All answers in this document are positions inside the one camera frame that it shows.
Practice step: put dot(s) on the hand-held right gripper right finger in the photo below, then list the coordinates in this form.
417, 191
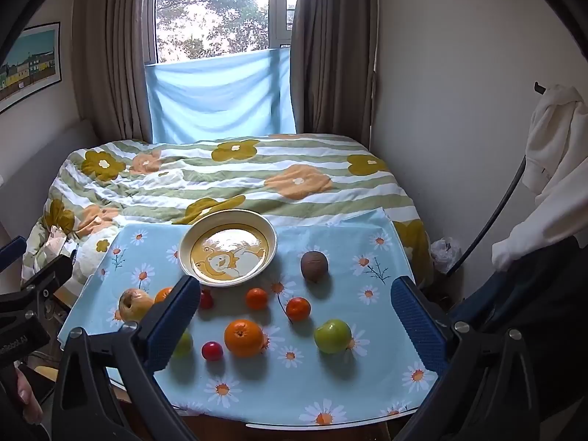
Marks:
415, 326

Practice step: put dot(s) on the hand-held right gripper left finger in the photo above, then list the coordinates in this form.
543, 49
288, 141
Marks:
172, 326

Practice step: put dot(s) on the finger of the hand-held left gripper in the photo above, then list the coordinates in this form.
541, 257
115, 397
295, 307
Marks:
50, 275
11, 250

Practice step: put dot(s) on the green apple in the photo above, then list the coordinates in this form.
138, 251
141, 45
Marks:
332, 336
184, 344

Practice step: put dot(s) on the medium orange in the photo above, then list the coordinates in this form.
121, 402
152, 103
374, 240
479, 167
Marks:
163, 295

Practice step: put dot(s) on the wrinkled yellow apple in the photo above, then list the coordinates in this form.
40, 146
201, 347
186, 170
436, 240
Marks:
133, 305

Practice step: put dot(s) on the large orange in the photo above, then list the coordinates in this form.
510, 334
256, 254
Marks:
244, 337

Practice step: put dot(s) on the small mandarin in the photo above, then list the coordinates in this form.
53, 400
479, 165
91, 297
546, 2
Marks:
298, 308
256, 298

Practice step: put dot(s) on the cream bowl with bear print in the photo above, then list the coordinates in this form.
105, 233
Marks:
229, 257

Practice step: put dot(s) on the person's left hand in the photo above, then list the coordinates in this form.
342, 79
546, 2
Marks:
28, 399

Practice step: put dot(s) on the floral pillow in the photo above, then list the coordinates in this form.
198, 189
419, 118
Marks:
43, 257

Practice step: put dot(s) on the small pale packet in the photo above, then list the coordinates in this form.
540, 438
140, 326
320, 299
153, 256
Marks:
57, 236

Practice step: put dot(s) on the red cherry tomato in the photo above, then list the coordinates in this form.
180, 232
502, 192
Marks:
206, 301
212, 350

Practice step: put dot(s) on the clear plastic bag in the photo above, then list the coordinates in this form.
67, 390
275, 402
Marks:
445, 255

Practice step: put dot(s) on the grey headboard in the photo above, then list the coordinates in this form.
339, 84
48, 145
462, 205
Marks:
46, 161

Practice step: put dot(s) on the brown kiwi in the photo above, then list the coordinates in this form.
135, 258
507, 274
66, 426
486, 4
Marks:
314, 265

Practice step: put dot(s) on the blue daisy tablecloth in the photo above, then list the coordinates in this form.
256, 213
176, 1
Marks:
285, 376

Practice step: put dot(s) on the dark clothing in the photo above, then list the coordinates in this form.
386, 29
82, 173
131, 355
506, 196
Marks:
551, 294

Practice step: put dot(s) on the floral striped blanket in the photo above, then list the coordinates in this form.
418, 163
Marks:
229, 170

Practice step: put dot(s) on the brown curtain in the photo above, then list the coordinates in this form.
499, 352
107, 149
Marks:
335, 55
115, 55

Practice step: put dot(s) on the white hanging garment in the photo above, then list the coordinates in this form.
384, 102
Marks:
551, 147

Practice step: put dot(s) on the light blue window cloth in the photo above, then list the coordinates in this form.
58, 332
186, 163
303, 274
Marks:
216, 96

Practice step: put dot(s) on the window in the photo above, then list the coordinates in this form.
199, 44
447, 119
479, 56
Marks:
211, 9

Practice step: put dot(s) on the framed wall picture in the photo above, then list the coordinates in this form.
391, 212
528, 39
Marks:
32, 64

